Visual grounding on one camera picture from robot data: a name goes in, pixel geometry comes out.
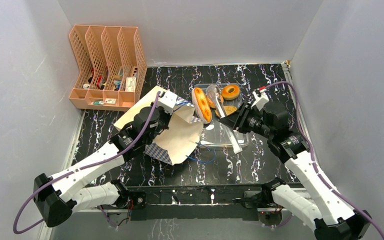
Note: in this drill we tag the peach plastic file organizer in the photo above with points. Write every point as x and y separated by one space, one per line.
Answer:
116 53

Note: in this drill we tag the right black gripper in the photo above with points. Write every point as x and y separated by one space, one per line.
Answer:
242 117

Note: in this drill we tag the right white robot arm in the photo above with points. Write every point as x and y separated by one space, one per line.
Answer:
327 213

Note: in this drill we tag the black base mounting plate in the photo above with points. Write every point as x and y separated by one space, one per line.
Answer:
225 201

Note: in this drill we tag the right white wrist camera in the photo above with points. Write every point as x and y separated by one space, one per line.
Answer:
260 98

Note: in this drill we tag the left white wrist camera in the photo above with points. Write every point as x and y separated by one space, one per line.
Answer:
167 101

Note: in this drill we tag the green white glue tube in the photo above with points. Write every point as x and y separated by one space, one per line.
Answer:
98 103

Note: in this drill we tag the white stapler box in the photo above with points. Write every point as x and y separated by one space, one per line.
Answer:
130 84

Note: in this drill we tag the small white card box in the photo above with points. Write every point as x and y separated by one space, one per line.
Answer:
110 101

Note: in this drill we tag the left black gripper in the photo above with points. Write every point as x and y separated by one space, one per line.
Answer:
167 115

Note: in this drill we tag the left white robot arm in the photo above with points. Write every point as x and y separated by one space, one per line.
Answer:
62 194

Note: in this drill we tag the red small box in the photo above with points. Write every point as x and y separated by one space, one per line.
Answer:
99 82

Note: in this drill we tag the fake long baguette roll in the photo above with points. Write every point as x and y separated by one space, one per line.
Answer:
202 107

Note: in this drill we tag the blue checkered paper bag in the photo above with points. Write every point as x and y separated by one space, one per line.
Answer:
176 143

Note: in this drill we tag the clear plastic tray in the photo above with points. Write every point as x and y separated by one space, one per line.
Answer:
213 135

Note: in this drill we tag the white tape roll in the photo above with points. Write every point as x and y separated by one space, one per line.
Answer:
86 86

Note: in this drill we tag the fake herb bread slice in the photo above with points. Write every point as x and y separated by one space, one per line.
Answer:
228 110

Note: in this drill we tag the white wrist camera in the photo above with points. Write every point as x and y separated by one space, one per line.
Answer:
167 101
260 98

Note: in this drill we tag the orange fake donut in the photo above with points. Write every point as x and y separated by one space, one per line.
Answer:
230 92

